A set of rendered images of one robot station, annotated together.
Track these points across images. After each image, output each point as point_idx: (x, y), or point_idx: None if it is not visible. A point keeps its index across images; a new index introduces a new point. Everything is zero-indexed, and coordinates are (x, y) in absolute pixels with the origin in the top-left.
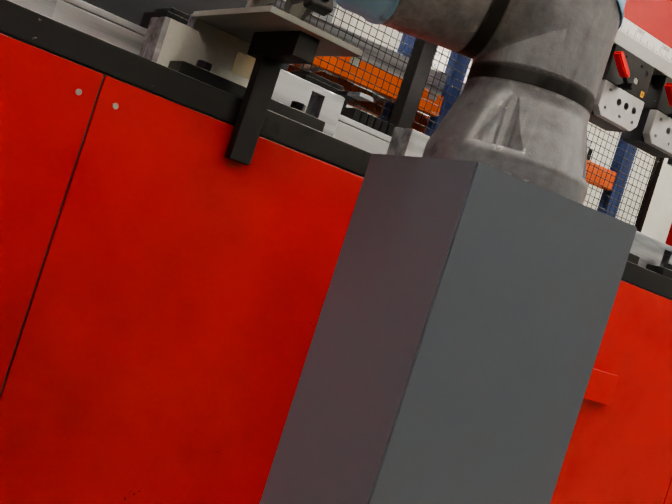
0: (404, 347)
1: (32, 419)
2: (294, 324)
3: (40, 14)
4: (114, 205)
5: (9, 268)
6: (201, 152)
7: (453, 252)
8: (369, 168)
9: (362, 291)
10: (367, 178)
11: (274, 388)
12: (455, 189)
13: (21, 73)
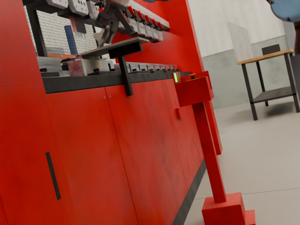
0: None
1: (141, 214)
2: (152, 138)
3: (89, 75)
4: (122, 130)
5: (120, 170)
6: (124, 98)
7: None
8: (293, 60)
9: None
10: (294, 63)
11: (157, 161)
12: None
13: (95, 100)
